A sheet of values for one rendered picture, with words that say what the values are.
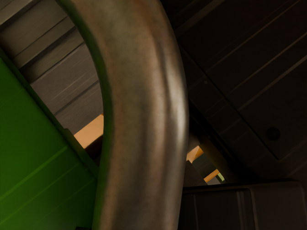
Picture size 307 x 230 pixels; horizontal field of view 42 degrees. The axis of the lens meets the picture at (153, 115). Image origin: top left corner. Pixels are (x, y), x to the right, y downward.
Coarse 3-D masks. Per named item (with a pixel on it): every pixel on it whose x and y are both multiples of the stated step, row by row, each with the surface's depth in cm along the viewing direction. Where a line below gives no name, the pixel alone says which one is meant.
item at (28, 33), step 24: (0, 0) 18; (24, 0) 18; (48, 0) 18; (0, 24) 18; (24, 24) 18; (48, 24) 18; (72, 24) 18; (24, 48) 18; (48, 48) 18; (72, 48) 18; (24, 72) 18; (48, 72) 19
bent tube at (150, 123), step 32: (64, 0) 13; (96, 0) 13; (128, 0) 13; (96, 32) 13; (128, 32) 13; (160, 32) 13; (96, 64) 13; (128, 64) 13; (160, 64) 13; (128, 96) 13; (160, 96) 13; (128, 128) 13; (160, 128) 13; (128, 160) 13; (160, 160) 13; (96, 192) 14; (128, 192) 13; (160, 192) 13; (96, 224) 13; (128, 224) 13; (160, 224) 13
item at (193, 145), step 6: (192, 126) 32; (192, 132) 34; (102, 138) 29; (192, 138) 37; (90, 144) 29; (96, 144) 29; (192, 144) 40; (198, 144) 43; (90, 150) 29; (96, 150) 29; (90, 156) 29; (96, 156) 29; (96, 162) 28
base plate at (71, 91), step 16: (80, 48) 59; (64, 64) 60; (80, 64) 63; (48, 80) 61; (64, 80) 64; (80, 80) 67; (96, 80) 71; (48, 96) 65; (64, 96) 68; (80, 96) 73; (96, 96) 77; (64, 112) 74; (80, 112) 79; (96, 112) 84; (64, 128) 80; (80, 128) 86
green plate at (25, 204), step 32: (0, 64) 16; (0, 96) 16; (32, 96) 16; (0, 128) 16; (32, 128) 16; (0, 160) 16; (32, 160) 16; (64, 160) 16; (0, 192) 16; (32, 192) 16; (64, 192) 16; (0, 224) 16; (32, 224) 16; (64, 224) 16
